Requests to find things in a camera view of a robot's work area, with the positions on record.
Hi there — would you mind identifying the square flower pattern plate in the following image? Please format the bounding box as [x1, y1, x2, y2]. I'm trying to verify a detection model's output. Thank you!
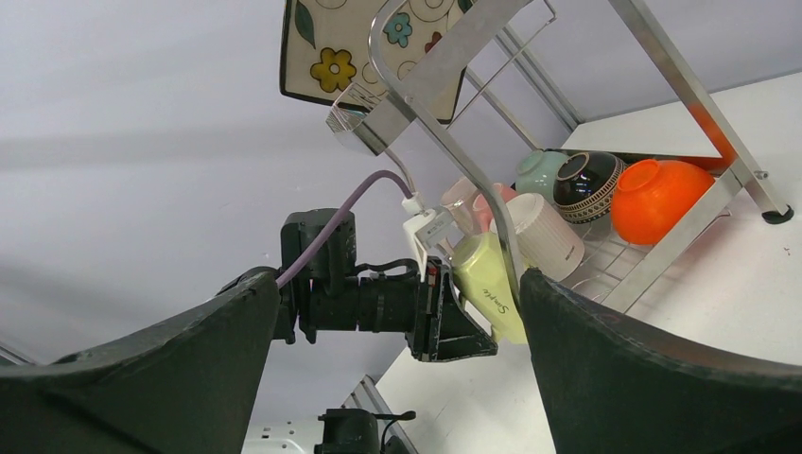
[279, 0, 473, 106]

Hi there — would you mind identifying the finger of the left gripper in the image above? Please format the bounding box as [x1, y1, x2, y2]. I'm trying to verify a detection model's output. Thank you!
[426, 264, 498, 362]

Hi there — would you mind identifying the brown patterned small bowl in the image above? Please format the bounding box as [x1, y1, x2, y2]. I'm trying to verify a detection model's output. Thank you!
[553, 151, 627, 224]

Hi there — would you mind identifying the pink iridescent mug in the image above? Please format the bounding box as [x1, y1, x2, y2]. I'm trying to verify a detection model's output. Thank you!
[440, 176, 480, 236]

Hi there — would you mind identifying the orange plastic bowl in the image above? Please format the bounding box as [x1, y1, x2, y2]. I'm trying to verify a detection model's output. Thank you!
[611, 159, 716, 246]

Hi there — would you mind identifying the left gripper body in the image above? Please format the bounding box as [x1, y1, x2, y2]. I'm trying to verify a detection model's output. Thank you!
[406, 261, 445, 358]

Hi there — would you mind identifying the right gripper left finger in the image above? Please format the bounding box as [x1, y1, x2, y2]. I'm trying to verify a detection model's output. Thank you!
[1, 272, 281, 453]

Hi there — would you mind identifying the stainless steel dish rack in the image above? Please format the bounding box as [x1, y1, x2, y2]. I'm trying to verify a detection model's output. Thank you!
[325, 0, 795, 315]

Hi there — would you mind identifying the yellow mug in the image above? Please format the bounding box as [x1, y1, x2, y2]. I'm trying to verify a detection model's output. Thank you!
[451, 232, 527, 344]

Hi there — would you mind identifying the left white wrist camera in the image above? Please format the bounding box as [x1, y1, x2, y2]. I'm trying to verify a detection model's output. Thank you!
[402, 192, 457, 283]

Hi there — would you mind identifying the mint green bowl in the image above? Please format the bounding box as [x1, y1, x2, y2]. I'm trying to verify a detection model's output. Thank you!
[514, 149, 568, 204]

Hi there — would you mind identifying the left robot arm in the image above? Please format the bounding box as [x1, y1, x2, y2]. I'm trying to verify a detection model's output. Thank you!
[264, 208, 498, 363]

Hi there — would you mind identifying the white mug dark rim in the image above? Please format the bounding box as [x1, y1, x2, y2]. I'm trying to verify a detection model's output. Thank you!
[506, 193, 584, 282]

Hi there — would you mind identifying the pink cup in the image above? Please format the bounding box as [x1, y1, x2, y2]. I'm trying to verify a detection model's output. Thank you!
[471, 183, 517, 233]

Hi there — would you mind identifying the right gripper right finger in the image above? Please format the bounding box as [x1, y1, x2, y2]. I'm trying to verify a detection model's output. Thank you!
[519, 269, 801, 453]

